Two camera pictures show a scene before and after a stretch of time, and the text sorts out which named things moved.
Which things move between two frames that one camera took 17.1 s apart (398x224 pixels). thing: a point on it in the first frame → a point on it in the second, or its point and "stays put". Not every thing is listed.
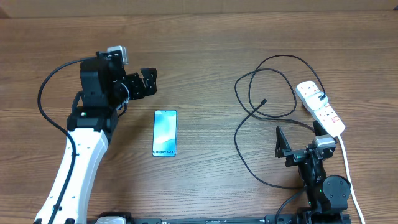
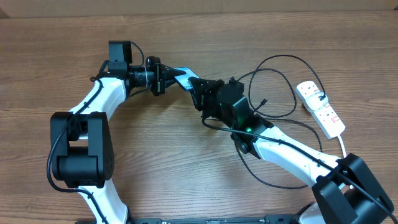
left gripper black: [139, 91] → [161, 71]
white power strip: [324, 114] stays put
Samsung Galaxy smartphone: [164, 134] → [183, 79]
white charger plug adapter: [314, 102] stays put
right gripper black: [294, 156] → [203, 93]
